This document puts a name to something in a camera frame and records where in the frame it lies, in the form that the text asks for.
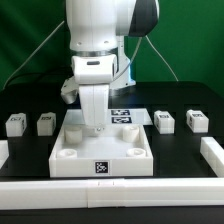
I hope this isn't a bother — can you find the white cable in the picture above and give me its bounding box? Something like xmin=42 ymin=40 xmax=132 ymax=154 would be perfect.
xmin=2 ymin=20 xmax=179 ymax=90

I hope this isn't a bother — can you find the white fence bar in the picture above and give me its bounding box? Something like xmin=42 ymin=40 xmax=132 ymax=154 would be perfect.
xmin=200 ymin=137 xmax=224 ymax=178
xmin=0 ymin=178 xmax=224 ymax=210
xmin=0 ymin=140 xmax=9 ymax=169

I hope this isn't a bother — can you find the white right fence bar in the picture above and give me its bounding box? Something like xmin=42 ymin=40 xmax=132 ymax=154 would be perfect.
xmin=200 ymin=137 xmax=224 ymax=178

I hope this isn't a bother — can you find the white marker sheet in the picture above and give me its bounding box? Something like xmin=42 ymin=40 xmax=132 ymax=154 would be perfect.
xmin=63 ymin=108 xmax=153 ymax=125

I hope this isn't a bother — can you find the white left fence bar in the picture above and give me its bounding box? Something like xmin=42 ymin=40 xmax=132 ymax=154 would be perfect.
xmin=0 ymin=140 xmax=9 ymax=169

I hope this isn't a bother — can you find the black cable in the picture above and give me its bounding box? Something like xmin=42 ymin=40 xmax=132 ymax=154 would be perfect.
xmin=2 ymin=68 xmax=73 ymax=91

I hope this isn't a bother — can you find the white front fence bar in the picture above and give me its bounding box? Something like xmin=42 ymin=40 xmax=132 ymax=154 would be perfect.
xmin=0 ymin=178 xmax=224 ymax=210

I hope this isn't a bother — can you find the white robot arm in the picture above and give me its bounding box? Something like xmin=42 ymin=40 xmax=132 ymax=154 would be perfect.
xmin=61 ymin=0 xmax=159 ymax=132

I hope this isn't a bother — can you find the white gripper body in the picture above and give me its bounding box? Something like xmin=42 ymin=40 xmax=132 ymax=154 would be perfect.
xmin=61 ymin=54 xmax=117 ymax=128

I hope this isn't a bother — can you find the white square tabletop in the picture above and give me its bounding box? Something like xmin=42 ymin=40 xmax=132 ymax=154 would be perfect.
xmin=49 ymin=124 xmax=153 ymax=178

